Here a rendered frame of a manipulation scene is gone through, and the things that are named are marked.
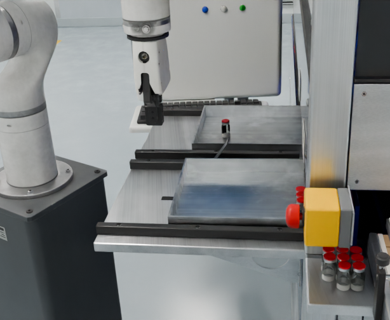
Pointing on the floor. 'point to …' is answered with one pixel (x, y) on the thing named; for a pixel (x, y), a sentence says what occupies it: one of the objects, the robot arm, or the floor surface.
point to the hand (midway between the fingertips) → (154, 114)
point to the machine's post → (329, 105)
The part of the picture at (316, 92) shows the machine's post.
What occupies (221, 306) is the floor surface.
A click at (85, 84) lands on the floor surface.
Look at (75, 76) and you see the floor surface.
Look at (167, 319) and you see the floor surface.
